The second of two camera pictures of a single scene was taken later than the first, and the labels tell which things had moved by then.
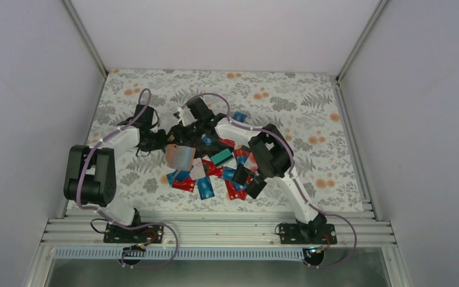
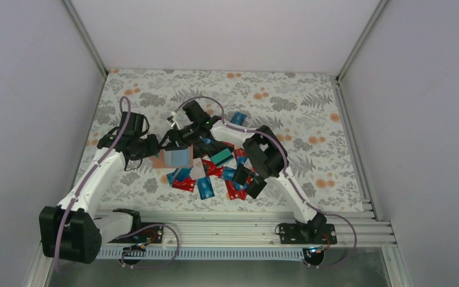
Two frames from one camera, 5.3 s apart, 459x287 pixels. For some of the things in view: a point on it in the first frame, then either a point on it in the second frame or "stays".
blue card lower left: [179, 175] stays
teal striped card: [222, 157] stays
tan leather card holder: [179, 158] -> [159, 160]
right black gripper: [184, 139] stays
